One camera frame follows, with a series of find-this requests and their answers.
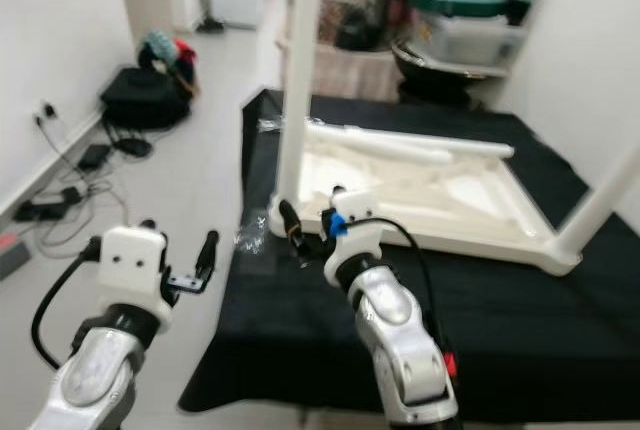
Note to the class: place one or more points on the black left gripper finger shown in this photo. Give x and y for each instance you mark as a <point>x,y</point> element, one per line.
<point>208,255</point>

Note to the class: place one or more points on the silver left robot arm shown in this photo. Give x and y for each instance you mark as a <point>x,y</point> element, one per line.
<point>100,380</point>

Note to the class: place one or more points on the white plastic children table top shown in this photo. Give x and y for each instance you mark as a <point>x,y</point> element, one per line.
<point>490,200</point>

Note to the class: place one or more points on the beige striped cloth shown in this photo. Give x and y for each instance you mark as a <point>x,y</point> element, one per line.
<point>360,72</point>

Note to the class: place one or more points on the black oval floor object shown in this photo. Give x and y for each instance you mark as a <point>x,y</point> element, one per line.
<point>132,146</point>

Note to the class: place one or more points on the black power adapter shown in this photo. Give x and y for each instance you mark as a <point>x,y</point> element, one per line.
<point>95,155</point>

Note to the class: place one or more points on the black round bowl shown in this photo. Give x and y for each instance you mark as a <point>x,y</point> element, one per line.
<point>440,78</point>

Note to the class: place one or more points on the black power strip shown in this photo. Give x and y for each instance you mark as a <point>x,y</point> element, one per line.
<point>48,203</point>

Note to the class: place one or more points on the black case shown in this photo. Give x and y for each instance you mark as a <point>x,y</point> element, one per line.
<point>145,100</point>

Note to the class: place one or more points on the grey box red label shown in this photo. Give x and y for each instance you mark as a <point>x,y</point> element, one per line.
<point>14,255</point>

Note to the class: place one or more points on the red lidded storage box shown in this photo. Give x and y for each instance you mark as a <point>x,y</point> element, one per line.
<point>345,10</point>

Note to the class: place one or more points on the black bag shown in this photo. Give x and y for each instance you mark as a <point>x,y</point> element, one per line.
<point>380,10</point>

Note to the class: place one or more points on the clear plastic container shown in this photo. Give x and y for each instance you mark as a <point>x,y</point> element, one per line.
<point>475,40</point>

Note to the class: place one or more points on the black tablecloth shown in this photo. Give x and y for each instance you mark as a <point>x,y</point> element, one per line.
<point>510,340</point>

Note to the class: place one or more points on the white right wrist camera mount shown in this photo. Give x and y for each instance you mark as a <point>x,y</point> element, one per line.
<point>352,230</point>

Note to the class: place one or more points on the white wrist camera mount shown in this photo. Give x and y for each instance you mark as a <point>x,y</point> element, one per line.
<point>352,230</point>
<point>135,270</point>

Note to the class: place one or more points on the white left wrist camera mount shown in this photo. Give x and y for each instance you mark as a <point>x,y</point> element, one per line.
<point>135,270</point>

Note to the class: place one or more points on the black wall charger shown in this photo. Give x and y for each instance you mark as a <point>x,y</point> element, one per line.
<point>49,111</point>

